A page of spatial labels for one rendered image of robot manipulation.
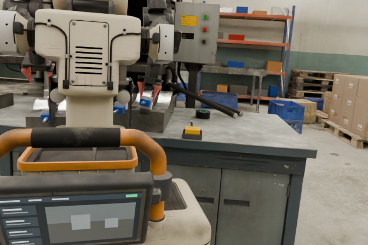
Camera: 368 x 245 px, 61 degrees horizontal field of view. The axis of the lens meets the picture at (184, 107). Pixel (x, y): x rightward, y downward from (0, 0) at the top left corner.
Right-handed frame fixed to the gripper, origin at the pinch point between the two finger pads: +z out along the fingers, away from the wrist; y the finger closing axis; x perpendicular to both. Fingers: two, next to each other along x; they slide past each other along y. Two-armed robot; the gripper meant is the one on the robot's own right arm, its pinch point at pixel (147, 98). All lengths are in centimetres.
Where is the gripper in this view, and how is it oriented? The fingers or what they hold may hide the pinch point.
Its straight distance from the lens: 133.8
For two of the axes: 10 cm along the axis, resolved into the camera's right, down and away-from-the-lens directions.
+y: -9.8, -2.0, 0.3
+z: -2.0, 9.8, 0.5
